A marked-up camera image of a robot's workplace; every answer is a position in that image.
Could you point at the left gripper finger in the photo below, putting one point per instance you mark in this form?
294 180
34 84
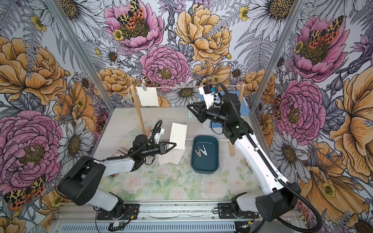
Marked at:
167 145
163 152

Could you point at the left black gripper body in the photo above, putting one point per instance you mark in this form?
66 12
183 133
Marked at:
152 149

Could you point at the grey clothespin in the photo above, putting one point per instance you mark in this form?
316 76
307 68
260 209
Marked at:
143 83

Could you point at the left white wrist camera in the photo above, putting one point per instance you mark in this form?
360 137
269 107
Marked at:
158 135

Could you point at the aluminium front rail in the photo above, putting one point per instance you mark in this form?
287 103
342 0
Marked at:
162 217

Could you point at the blue lidded storage box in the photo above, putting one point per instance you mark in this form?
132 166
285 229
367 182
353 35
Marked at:
244 111

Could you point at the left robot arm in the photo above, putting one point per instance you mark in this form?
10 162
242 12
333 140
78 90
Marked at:
81 183

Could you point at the white postcard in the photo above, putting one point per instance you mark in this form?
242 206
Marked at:
148 97
177 155
166 158
178 135

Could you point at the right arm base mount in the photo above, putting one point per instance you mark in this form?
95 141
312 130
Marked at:
231 211

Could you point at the red white small box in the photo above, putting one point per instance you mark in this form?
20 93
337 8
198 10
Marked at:
119 153

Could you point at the dark teal tray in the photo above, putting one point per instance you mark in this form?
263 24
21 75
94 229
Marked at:
206 164

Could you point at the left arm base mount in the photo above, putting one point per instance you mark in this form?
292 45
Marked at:
124 211

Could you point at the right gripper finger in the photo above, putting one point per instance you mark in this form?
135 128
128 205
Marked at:
195 107
198 114

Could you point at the pink clothespin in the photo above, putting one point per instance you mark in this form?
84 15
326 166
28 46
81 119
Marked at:
198 152

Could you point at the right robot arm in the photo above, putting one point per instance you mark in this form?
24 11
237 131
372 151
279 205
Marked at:
280 195

